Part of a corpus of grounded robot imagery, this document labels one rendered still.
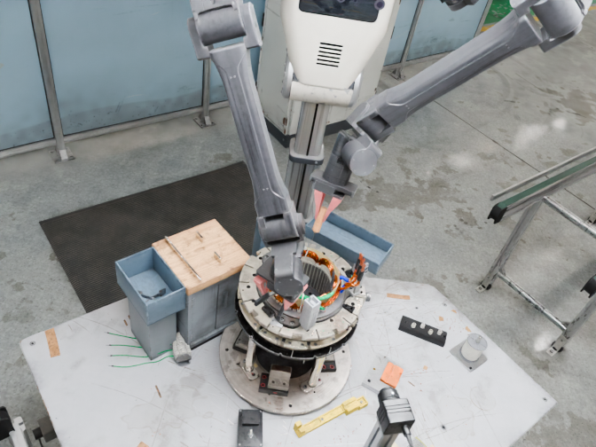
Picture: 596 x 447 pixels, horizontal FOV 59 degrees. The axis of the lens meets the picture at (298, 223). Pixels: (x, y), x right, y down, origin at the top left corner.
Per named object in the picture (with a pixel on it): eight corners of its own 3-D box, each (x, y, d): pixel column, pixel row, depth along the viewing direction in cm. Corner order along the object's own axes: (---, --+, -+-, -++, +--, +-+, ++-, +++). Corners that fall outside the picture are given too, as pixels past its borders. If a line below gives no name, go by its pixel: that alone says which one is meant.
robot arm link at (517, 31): (578, 15, 89) (549, -34, 84) (584, 34, 86) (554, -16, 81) (378, 133, 116) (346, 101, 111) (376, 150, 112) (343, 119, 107)
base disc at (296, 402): (279, 443, 134) (279, 443, 133) (192, 341, 152) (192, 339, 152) (377, 363, 156) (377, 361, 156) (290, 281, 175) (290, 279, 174)
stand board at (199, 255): (188, 296, 133) (188, 290, 131) (152, 249, 142) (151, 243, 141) (252, 265, 144) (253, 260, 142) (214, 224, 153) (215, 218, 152)
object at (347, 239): (371, 303, 174) (394, 244, 155) (356, 325, 167) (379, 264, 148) (308, 268, 182) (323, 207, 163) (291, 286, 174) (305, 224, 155)
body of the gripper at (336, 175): (351, 200, 112) (364, 168, 109) (307, 183, 113) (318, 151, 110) (355, 192, 118) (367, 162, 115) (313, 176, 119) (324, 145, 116)
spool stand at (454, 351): (470, 372, 160) (482, 355, 154) (448, 351, 165) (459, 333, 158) (488, 359, 165) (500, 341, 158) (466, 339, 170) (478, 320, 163)
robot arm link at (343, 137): (361, 130, 113) (337, 123, 111) (372, 140, 108) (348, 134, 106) (349, 160, 116) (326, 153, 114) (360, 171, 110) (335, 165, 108)
